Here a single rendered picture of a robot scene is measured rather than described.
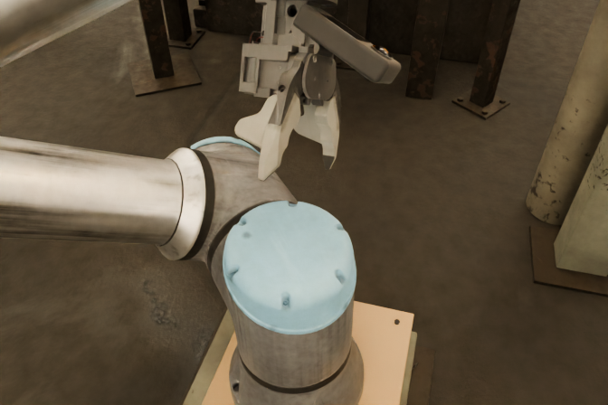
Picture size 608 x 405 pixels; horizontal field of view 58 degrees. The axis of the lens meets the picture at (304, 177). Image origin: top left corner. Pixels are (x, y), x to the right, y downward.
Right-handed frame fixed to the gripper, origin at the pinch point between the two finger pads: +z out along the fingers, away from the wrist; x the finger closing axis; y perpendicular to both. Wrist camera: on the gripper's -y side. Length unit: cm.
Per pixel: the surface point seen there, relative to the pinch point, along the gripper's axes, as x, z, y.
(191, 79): -82, -10, 86
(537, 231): -78, 16, -19
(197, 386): -9.4, 36.4, 19.5
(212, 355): -13.8, 33.5, 20.5
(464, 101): -113, -11, 9
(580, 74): -65, -18, -23
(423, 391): -35, 39, -9
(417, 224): -68, 18, 5
